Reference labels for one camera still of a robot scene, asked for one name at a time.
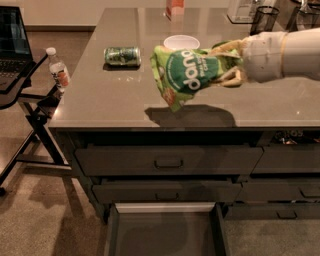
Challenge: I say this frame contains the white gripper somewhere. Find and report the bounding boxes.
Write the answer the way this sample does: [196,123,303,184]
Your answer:
[208,32,287,87]

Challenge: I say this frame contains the green rice chip bag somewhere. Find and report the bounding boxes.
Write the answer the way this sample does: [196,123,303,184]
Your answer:
[149,40,244,113]

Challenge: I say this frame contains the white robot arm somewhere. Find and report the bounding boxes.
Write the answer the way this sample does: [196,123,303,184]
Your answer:
[209,28,320,87]

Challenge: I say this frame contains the snack bags in drawer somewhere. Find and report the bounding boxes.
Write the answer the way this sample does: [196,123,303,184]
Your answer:
[272,130,320,145]

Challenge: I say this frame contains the grey top right drawer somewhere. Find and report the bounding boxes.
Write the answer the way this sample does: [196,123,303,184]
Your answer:
[253,144,320,174]

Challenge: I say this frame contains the grey middle right drawer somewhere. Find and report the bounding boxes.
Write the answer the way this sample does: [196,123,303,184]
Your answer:
[237,179,320,202]

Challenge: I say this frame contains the grey bottom right drawer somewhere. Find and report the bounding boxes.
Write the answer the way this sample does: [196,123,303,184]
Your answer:
[223,203,320,220]

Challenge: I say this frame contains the grey middle left drawer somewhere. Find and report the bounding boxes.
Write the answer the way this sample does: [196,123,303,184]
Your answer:
[92,180,241,203]

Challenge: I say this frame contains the grey top left drawer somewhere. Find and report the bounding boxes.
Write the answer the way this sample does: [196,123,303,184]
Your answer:
[74,145,263,176]

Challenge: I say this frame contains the open grey bottom drawer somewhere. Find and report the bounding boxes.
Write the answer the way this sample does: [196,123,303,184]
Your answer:
[104,202,231,256]

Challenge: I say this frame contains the white appliance box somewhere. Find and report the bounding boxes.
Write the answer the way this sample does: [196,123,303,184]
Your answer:
[227,0,277,24]

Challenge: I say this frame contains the black mesh cup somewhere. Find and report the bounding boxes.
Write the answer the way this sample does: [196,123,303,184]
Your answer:
[250,6,279,35]

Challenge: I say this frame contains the white ceramic bowl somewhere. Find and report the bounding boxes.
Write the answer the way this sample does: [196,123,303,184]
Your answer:
[164,35,200,50]

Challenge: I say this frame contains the dark container with glass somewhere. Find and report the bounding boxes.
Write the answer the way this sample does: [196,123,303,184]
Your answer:
[286,0,320,32]

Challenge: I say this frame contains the orange carton box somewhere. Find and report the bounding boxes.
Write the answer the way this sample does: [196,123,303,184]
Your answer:
[165,0,184,21]

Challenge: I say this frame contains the green soda can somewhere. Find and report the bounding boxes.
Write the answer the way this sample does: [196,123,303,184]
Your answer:
[104,47,141,67]

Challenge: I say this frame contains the clear plastic water bottle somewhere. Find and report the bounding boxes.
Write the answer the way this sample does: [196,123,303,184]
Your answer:
[46,47,71,93]

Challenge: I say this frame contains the black folding stand table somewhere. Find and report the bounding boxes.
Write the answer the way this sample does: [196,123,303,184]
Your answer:
[0,50,68,196]

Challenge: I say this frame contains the black laptop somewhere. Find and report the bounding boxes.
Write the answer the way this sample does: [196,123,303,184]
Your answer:
[0,6,35,94]

